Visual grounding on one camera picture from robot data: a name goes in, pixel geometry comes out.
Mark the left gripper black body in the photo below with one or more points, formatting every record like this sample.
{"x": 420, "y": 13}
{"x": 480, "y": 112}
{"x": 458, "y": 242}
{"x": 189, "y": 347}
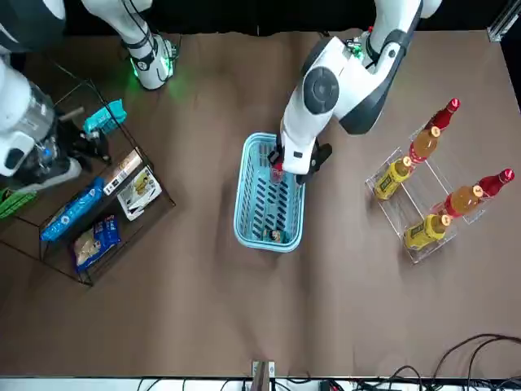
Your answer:
{"x": 321, "y": 156}

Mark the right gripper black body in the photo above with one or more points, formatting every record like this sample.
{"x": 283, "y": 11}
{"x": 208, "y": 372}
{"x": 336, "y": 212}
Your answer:
{"x": 79, "y": 142}

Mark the red cola bottle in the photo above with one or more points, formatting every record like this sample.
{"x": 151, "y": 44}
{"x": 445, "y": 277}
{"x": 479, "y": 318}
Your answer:
{"x": 443, "y": 116}
{"x": 278, "y": 173}
{"x": 496, "y": 181}

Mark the teal chips bag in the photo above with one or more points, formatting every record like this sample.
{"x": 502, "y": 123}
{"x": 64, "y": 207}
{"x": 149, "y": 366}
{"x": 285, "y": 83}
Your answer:
{"x": 277, "y": 235}
{"x": 106, "y": 116}

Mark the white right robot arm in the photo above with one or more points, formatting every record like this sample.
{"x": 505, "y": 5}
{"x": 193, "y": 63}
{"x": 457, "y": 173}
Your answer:
{"x": 150, "y": 73}

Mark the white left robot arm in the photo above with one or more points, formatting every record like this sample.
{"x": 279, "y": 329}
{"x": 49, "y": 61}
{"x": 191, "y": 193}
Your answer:
{"x": 301, "y": 134}

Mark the yellow label tea bottle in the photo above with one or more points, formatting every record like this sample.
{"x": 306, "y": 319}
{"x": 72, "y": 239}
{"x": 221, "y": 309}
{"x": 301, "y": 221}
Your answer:
{"x": 390, "y": 179}
{"x": 425, "y": 234}

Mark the green snack bag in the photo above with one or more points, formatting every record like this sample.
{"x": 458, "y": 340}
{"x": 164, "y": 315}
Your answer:
{"x": 16, "y": 203}

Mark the orange tea bottle pink label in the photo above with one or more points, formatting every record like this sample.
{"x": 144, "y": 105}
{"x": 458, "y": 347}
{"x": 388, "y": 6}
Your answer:
{"x": 462, "y": 201}
{"x": 423, "y": 144}

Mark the blue puffed snack bag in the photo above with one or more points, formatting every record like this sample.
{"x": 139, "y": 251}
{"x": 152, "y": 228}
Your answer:
{"x": 95, "y": 244}

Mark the clear acrylic bottle tray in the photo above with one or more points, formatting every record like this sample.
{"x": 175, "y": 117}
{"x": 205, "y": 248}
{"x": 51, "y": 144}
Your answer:
{"x": 411, "y": 212}

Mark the blue plastic basket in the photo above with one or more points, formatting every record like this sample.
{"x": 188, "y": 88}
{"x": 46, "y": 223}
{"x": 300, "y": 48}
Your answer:
{"x": 244, "y": 228}

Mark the beige cracker pack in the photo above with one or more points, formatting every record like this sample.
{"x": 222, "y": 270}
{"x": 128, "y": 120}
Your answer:
{"x": 122, "y": 171}

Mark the blue cookie pack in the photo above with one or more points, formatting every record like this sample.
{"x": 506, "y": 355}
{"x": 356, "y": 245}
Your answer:
{"x": 73, "y": 213}

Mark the white yellow snack pack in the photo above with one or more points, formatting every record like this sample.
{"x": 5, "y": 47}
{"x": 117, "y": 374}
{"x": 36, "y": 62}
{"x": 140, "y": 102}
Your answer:
{"x": 140, "y": 195}

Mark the white desk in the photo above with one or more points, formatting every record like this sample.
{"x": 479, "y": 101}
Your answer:
{"x": 81, "y": 385}

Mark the aluminium frame post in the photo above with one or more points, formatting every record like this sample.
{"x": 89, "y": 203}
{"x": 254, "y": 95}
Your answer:
{"x": 262, "y": 376}
{"x": 504, "y": 24}

